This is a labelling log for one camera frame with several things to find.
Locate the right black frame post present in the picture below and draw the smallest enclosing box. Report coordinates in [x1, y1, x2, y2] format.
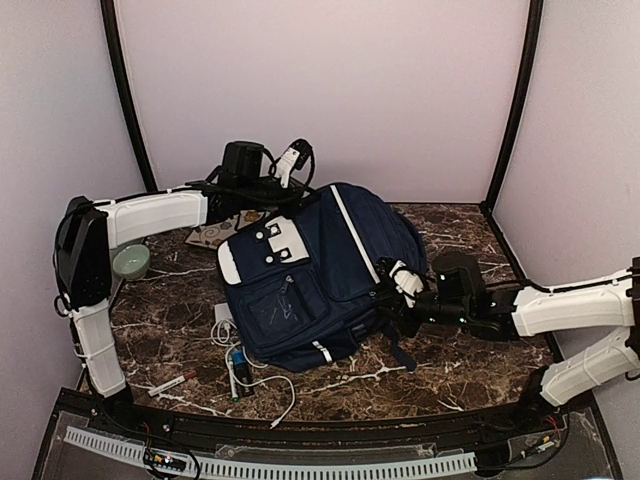
[480, 0, 544, 217]

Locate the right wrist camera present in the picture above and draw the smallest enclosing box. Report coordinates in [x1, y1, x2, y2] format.
[376, 257, 425, 308]

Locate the grey slotted cable duct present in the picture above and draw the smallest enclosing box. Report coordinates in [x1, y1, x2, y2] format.
[64, 426, 477, 479]

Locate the red capped white marker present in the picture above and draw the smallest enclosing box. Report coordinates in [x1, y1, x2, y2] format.
[148, 370, 197, 397]

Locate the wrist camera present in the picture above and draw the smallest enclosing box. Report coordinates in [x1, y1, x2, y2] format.
[269, 138, 315, 188]
[376, 257, 425, 308]

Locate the green capped white marker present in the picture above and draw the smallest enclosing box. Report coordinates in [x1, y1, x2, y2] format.
[225, 346, 240, 403]

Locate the left black frame post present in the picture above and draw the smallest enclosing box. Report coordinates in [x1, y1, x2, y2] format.
[99, 0, 158, 192]

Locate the pale green ceramic bowl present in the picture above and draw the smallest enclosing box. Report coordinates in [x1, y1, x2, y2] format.
[112, 244, 151, 281]

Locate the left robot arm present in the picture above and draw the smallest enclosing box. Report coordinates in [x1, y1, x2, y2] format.
[52, 139, 316, 436]

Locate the black frame post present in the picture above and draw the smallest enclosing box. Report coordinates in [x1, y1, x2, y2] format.
[480, 0, 544, 217]
[99, 0, 158, 192]

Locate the white charger with cable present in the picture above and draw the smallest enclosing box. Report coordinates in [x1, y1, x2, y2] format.
[210, 303, 296, 430]

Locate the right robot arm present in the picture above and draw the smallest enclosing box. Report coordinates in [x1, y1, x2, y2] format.
[375, 252, 639, 434]

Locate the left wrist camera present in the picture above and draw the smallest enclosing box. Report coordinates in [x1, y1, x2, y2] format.
[269, 138, 315, 188]

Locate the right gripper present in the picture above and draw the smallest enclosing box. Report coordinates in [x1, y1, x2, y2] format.
[372, 285, 472, 340]

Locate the navy blue student backpack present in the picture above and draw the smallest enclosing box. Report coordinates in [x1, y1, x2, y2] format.
[217, 183, 427, 373]

